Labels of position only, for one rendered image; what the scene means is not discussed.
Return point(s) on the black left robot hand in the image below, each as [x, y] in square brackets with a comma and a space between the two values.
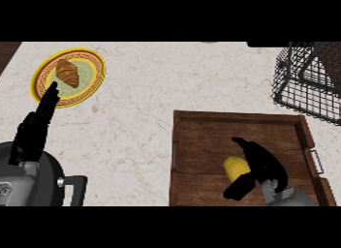
[33, 129]

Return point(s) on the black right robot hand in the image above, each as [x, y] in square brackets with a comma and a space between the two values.
[264, 163]

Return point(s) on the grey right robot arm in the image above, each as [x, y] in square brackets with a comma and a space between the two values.
[288, 195]

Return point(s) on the yellow lemon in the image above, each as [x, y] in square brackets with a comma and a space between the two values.
[235, 168]

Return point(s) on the brown wooden tray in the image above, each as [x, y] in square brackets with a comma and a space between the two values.
[203, 151]

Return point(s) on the brown croissant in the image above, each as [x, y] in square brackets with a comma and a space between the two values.
[67, 72]

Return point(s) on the yellow patterned plate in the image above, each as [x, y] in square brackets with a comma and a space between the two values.
[89, 76]

